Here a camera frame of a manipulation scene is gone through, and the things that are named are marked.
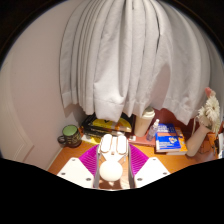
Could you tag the red book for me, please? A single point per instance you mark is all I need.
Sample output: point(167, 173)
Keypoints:
point(140, 140)

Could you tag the dark mug with green inside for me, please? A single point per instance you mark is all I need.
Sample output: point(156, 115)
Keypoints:
point(71, 136)

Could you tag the yellow cover book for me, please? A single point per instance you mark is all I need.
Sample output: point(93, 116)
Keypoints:
point(113, 126)

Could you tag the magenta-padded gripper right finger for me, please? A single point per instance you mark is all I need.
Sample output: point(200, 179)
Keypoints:
point(151, 171)

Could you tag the white device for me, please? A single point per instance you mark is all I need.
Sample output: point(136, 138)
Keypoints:
point(220, 145)

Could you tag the white computer mouse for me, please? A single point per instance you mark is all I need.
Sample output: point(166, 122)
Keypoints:
point(111, 170)

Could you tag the orange book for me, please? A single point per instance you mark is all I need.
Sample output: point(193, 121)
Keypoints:
point(183, 143)

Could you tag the white pitcher vase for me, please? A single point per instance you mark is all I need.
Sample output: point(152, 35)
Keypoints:
point(196, 141)

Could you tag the cream tumbler cup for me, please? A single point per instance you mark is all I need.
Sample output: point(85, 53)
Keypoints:
point(143, 123)

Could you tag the white curtain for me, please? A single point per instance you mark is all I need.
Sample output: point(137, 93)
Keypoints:
point(133, 60)

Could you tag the blue book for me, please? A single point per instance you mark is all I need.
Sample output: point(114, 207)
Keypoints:
point(167, 140)

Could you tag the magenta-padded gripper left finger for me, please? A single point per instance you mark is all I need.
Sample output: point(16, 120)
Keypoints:
point(75, 171)

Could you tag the white flower bouquet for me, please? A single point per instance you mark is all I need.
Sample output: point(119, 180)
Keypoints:
point(211, 111)

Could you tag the black book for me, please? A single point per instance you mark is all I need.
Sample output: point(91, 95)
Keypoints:
point(95, 133)
point(89, 124)

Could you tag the clear spray bottle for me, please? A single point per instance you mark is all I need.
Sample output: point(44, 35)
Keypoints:
point(152, 130)

